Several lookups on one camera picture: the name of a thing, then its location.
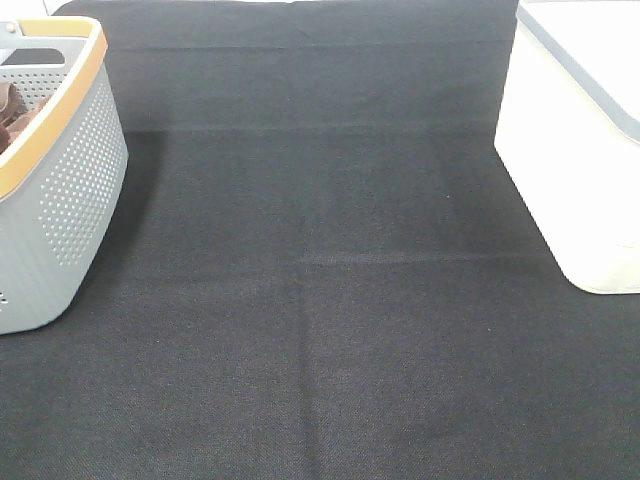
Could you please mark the black fabric table mat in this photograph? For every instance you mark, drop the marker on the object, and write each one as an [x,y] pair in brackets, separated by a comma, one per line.
[318,267]

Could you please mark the grey perforated laundry basket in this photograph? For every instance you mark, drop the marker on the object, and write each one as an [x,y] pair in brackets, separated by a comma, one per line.
[62,176]

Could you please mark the white plastic storage bin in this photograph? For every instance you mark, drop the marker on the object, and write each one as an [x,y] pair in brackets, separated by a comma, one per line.
[568,135]

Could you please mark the brown towels in basket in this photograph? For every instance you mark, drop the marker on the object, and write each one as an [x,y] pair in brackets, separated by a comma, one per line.
[14,119]

